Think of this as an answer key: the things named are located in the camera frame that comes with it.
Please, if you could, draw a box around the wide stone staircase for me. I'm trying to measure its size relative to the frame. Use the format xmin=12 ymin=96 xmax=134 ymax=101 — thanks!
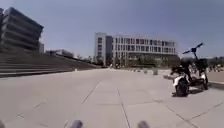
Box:
xmin=0 ymin=49 xmax=101 ymax=79

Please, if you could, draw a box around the black and white scooter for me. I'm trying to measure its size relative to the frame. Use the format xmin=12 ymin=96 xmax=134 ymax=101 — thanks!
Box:
xmin=170 ymin=42 xmax=210 ymax=98

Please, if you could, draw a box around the white building with many windows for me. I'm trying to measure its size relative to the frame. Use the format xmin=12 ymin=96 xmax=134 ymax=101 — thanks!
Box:
xmin=94 ymin=32 xmax=179 ymax=68

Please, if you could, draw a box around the pale paved plaza ground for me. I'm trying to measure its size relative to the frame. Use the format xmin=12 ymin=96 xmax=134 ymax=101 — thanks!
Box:
xmin=0 ymin=68 xmax=224 ymax=128

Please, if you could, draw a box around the low building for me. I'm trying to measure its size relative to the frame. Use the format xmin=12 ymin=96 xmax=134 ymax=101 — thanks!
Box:
xmin=45 ymin=49 xmax=75 ymax=58

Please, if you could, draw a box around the robot's own part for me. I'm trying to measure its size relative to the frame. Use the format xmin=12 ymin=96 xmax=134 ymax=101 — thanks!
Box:
xmin=137 ymin=120 xmax=150 ymax=128
xmin=69 ymin=119 xmax=84 ymax=128

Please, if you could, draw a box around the dark tiered building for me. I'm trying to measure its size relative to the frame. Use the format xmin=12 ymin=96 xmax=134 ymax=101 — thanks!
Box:
xmin=0 ymin=6 xmax=45 ymax=54

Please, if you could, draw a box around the group of trees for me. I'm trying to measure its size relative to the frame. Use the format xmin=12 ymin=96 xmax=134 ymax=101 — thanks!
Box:
xmin=206 ymin=55 xmax=224 ymax=68

